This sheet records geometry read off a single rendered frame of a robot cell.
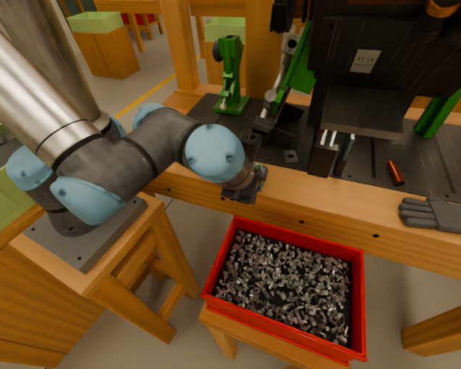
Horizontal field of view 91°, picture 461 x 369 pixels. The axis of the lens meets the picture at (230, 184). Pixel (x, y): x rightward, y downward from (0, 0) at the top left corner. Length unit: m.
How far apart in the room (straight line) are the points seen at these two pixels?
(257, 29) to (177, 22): 0.37
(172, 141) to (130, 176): 0.08
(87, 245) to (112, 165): 0.43
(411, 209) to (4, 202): 1.22
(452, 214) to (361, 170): 0.24
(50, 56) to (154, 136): 0.29
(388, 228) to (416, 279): 1.12
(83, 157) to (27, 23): 0.30
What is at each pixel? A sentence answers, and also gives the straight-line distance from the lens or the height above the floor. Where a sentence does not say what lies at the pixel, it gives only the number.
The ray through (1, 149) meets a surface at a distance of 1.22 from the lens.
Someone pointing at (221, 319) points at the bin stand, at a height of 0.80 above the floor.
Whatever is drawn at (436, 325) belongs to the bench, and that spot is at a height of 0.28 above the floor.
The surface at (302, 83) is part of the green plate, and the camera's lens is 0.72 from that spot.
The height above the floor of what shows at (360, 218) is 0.90.
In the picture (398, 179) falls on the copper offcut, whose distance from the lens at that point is 0.81.
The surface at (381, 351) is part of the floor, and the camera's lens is 1.57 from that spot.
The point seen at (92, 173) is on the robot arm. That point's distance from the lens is 0.32.
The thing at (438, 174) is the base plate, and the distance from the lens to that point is 0.92.
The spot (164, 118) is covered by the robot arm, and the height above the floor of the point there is 1.23.
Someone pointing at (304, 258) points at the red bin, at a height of 0.88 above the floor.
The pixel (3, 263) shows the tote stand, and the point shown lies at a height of 0.70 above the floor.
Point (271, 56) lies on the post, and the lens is 1.10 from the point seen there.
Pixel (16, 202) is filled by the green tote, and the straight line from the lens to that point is 1.07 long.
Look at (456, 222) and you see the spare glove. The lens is 0.77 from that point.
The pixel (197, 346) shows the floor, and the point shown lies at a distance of 1.44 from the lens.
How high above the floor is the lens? 1.41
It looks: 47 degrees down
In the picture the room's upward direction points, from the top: 4 degrees counter-clockwise
